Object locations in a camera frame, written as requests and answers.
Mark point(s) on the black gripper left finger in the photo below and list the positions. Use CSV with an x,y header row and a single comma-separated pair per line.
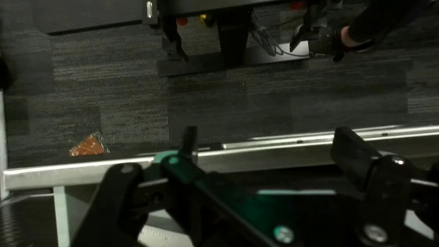
x,y
118,200

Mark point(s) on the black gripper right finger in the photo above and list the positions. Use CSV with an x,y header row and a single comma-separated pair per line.
x,y
389,196

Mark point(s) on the dark sleeved forearm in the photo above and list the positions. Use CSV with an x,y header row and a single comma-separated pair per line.
x,y
393,15

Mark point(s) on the open metal drawer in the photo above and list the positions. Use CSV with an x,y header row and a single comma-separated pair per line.
x,y
69,171

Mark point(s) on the operator hand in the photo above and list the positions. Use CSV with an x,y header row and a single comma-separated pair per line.
x,y
350,35

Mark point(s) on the orange scrap on floor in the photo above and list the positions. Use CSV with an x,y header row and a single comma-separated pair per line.
x,y
89,145

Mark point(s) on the black handheld controller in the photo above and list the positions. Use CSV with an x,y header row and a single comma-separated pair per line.
x,y
320,38

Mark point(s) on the black stand base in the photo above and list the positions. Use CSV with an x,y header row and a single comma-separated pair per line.
x,y
234,41

